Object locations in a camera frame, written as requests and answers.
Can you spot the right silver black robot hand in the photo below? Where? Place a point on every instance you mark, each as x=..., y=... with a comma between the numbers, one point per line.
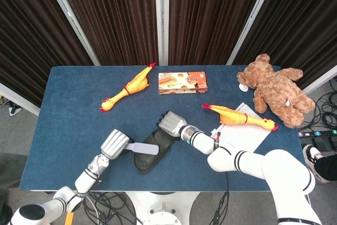
x=172, y=125

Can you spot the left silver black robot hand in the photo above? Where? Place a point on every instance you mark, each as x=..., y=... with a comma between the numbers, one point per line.
x=113, y=144

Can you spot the lavender plastic brush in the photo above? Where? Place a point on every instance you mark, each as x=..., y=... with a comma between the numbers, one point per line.
x=144, y=148

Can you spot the black slipper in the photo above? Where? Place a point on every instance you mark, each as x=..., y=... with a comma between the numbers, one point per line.
x=146, y=163

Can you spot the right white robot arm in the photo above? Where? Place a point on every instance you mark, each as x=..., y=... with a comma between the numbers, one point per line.
x=279, y=167

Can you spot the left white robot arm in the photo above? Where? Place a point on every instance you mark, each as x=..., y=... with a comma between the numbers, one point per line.
x=84, y=180

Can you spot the orange snack box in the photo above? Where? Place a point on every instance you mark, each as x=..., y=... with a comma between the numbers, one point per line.
x=181, y=82

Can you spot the blue table mat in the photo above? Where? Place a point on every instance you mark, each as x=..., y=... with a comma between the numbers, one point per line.
x=65, y=119

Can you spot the yellow rubber chicken toy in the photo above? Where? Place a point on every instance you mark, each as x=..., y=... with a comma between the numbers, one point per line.
x=234, y=116
x=134, y=84

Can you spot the white notebook red edge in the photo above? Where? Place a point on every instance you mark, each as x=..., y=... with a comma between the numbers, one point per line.
x=245, y=136

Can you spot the brown teddy bear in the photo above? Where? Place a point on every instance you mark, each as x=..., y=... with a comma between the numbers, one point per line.
x=279, y=93

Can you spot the dark brown pleated curtain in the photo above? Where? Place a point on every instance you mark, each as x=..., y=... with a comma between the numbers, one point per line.
x=113, y=17
x=208, y=17
x=31, y=38
x=300, y=24

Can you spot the black white sneaker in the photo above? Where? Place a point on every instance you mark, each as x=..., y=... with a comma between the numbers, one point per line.
x=310, y=156

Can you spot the black trouser leg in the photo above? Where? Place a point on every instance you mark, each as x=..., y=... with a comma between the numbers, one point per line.
x=327, y=167

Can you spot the white table pedestal base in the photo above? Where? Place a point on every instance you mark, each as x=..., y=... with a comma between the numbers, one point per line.
x=163, y=206

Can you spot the silver partition frame post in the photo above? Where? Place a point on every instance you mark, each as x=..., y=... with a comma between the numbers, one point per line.
x=250, y=22
x=71, y=19
x=161, y=17

